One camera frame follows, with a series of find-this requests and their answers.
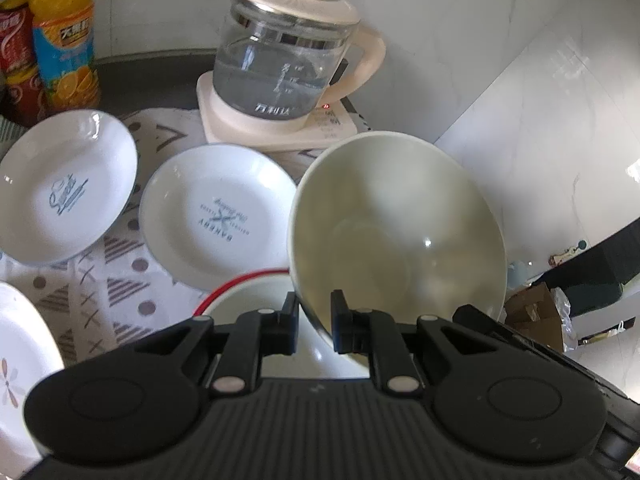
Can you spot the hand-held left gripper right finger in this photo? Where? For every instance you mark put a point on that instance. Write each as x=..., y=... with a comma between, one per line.
x=342, y=327

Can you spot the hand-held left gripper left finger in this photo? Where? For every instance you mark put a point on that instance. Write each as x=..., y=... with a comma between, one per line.
x=288, y=330

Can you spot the red-rimmed white bowl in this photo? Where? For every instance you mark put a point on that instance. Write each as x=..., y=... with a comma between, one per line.
x=250, y=300

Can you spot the cream ceramic bowl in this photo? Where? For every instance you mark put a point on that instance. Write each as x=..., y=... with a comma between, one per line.
x=400, y=220

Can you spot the white plate with block print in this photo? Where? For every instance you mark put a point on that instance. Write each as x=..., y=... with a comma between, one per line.
x=215, y=220

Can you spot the white patterned table mat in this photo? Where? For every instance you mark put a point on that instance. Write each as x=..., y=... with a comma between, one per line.
x=120, y=285

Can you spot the cardboard box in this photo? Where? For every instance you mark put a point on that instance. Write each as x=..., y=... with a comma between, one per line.
x=535, y=310

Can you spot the cream kettle base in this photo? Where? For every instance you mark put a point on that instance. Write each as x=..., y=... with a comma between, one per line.
x=260, y=130

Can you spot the clear plastic bag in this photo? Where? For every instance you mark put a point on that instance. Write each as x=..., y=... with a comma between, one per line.
x=562, y=310

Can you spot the glass kettle with cream lid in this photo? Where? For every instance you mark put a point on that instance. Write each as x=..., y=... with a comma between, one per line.
x=270, y=70

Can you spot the white plate with script print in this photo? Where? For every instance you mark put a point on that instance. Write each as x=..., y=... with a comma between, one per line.
x=65, y=195

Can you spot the dark cabinet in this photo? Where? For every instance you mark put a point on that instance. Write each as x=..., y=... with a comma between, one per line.
x=600, y=280

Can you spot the white plate with floral print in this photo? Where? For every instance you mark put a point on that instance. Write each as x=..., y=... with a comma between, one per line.
x=25, y=350

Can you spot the orange juice bottle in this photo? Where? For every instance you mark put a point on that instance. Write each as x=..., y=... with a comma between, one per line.
x=65, y=50

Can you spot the red drink can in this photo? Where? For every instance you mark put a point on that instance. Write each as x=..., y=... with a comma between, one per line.
x=17, y=60

